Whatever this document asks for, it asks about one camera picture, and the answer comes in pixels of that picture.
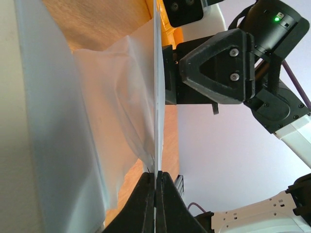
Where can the yellow bin with black cards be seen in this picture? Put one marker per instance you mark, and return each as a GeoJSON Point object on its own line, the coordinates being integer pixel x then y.
{"type": "Point", "coordinates": [169, 35]}

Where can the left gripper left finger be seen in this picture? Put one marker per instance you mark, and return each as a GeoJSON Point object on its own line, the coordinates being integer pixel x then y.
{"type": "Point", "coordinates": [137, 216]}

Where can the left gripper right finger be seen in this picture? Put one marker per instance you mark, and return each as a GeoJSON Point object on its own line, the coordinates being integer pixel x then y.
{"type": "Point", "coordinates": [172, 215]}

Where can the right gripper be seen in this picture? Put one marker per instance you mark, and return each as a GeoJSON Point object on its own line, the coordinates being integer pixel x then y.
{"type": "Point", "coordinates": [214, 69]}

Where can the beige card holder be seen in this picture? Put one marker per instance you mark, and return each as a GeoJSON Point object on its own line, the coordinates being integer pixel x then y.
{"type": "Point", "coordinates": [72, 123]}

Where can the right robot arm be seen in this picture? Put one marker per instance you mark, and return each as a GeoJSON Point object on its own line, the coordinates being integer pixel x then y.
{"type": "Point", "coordinates": [277, 28]}

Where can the aluminium rail frame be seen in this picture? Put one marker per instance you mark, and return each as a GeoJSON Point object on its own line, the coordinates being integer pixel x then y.
{"type": "Point", "coordinates": [179, 184]}

